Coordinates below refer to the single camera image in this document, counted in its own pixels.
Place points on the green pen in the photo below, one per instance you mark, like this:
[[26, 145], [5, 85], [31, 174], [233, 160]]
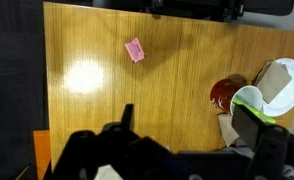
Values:
[[253, 110]]

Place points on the pink sticky note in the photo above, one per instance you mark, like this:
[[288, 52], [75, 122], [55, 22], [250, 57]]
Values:
[[134, 50]]

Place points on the brown napkin beside mug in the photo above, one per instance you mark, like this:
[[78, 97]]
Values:
[[227, 130]]

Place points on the orange flat object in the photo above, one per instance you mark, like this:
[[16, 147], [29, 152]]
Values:
[[42, 150]]

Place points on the black robot mounting board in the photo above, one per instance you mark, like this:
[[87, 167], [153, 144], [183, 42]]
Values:
[[193, 6]]

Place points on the brown napkin on small plate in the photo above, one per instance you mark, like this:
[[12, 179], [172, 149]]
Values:
[[273, 81]]

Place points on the red mug white inside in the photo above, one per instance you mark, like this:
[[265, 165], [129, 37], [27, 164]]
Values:
[[220, 93]]

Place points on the small white plate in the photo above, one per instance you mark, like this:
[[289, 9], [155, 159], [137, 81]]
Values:
[[292, 90]]

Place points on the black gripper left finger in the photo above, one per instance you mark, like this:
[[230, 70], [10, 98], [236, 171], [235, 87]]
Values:
[[127, 116]]

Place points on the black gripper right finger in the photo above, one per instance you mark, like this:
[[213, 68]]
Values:
[[250, 133]]

